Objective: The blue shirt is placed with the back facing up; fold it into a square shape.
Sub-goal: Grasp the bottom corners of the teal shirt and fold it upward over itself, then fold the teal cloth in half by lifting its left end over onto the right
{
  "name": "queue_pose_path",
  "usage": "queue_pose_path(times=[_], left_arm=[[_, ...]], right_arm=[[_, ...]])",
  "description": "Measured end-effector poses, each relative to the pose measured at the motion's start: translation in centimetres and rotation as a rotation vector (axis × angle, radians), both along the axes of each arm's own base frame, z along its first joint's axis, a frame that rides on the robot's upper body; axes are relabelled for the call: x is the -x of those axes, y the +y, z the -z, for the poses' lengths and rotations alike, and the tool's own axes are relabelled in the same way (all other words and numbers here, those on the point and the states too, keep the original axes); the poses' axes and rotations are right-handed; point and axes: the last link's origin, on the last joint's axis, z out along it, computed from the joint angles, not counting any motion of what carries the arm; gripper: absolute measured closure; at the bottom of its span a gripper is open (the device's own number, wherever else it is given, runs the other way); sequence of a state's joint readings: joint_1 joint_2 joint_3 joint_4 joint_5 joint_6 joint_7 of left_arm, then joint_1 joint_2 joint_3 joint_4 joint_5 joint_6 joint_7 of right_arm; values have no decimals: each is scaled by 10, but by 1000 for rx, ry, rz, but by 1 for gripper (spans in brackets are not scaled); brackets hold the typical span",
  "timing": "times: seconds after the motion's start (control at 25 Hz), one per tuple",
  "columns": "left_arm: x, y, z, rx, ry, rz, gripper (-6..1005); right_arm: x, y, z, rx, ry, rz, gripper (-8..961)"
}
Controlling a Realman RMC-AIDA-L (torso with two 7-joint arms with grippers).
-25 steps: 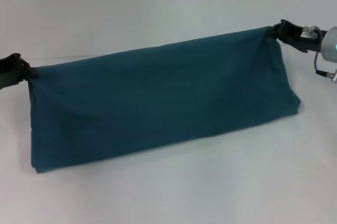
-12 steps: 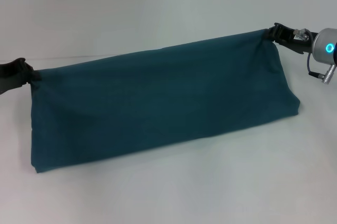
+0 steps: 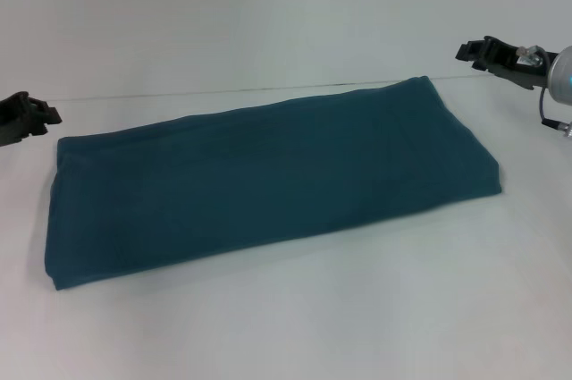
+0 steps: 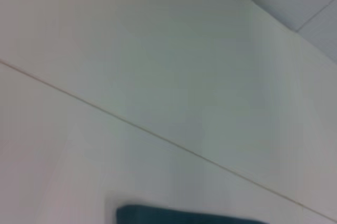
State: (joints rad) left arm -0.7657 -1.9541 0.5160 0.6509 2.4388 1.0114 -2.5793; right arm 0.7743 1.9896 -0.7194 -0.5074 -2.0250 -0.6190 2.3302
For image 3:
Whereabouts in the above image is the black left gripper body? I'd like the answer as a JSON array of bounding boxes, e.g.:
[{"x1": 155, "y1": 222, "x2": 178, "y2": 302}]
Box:
[{"x1": 0, "y1": 91, "x2": 38, "y2": 148}]

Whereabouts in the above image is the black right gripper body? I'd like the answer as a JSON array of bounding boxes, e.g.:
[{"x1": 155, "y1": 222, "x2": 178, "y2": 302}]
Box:
[{"x1": 479, "y1": 35, "x2": 558, "y2": 92}]

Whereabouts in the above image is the teal blue shirt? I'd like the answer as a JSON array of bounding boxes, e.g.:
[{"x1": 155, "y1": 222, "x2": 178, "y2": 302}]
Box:
[{"x1": 44, "y1": 75, "x2": 507, "y2": 291}]

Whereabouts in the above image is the right gripper cable with plug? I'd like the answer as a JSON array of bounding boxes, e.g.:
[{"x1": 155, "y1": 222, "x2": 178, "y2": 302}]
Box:
[{"x1": 517, "y1": 44, "x2": 572, "y2": 139}]

